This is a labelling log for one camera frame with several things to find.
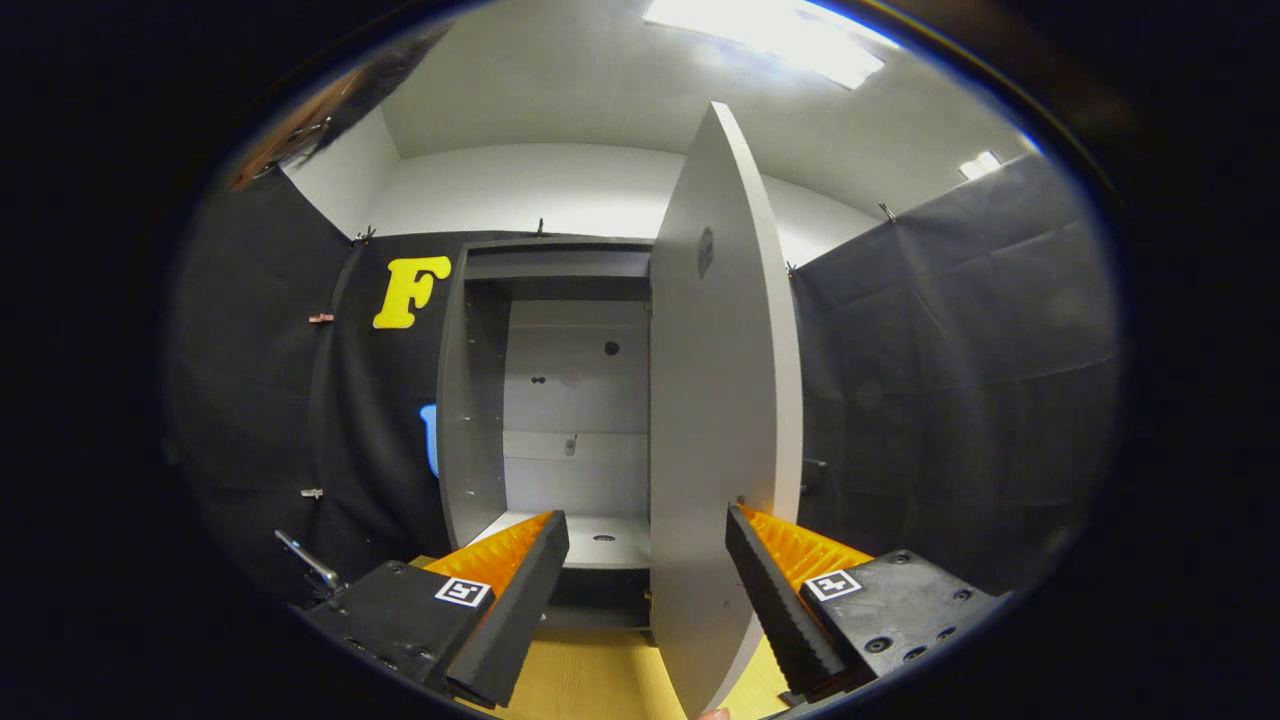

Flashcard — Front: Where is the black backdrop cloth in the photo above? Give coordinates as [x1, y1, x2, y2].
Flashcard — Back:
[165, 150, 1121, 606]

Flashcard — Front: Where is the beige cabinet door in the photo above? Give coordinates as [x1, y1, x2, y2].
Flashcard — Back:
[648, 100, 804, 719]

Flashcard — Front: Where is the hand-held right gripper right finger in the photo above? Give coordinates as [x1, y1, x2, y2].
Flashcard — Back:
[724, 503, 1001, 703]

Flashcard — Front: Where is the silver metal lever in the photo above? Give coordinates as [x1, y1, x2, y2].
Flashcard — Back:
[274, 529, 346, 596]

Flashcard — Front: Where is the grey cabinet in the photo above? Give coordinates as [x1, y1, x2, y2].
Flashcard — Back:
[437, 236, 656, 646]

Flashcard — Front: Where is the large ceiling light panel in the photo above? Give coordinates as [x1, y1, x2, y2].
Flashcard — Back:
[642, 0, 901, 91]

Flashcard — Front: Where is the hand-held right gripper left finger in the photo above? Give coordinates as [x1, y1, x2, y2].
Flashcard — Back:
[300, 510, 571, 709]

